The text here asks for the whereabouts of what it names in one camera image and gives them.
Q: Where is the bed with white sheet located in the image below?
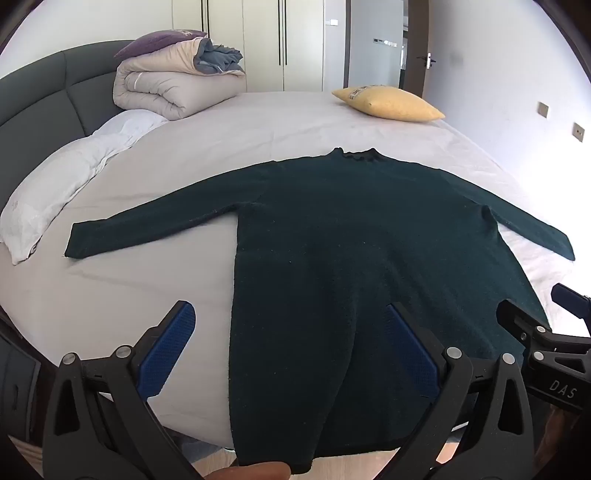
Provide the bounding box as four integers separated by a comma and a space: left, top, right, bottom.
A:
0, 90, 591, 457

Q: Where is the cream wardrobe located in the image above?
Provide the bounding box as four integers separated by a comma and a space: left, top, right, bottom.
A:
172, 0, 347, 93

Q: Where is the white pillow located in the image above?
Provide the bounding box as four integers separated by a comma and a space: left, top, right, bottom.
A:
0, 109, 169, 265

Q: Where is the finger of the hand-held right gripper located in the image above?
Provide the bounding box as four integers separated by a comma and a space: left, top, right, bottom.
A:
551, 283, 591, 321
496, 299, 553, 352

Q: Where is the yellow pillow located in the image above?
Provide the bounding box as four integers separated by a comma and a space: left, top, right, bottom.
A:
331, 85, 446, 123

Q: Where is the dark green sweater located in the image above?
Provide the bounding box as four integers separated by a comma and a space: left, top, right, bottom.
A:
64, 147, 575, 475

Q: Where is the folded beige duvet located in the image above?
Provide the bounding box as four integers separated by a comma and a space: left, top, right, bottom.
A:
113, 37, 247, 121

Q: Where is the person's left hand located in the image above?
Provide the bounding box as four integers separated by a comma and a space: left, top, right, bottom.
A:
216, 462, 293, 480

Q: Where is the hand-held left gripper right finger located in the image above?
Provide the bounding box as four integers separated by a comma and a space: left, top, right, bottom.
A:
385, 301, 536, 480

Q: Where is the dark nightstand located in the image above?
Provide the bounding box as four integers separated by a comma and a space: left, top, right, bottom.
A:
0, 318, 43, 446

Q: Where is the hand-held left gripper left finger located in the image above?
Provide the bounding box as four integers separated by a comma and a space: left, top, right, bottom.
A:
42, 300, 204, 480

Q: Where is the folded blue-grey blanket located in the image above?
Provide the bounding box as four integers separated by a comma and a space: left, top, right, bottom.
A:
193, 39, 245, 75

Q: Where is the dark brown door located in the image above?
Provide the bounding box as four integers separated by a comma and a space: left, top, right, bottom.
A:
403, 0, 431, 100

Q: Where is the purple pillow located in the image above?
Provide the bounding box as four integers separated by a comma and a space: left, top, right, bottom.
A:
114, 30, 208, 60

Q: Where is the dark grey padded headboard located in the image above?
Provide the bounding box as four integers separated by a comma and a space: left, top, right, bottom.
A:
0, 39, 139, 222

